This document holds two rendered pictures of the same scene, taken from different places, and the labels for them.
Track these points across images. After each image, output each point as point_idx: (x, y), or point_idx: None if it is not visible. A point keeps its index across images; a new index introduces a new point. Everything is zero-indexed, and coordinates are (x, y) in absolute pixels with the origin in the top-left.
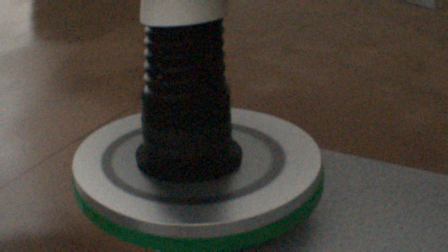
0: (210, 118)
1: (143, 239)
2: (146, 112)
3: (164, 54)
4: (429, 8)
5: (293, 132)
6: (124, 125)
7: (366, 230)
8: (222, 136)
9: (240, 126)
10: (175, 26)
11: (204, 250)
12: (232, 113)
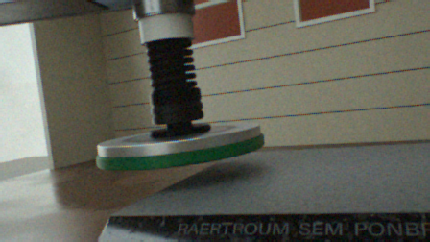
0: (190, 97)
1: (151, 160)
2: (154, 100)
3: (160, 60)
4: None
5: (238, 123)
6: (140, 134)
7: (309, 166)
8: (198, 111)
9: None
10: None
11: (193, 160)
12: None
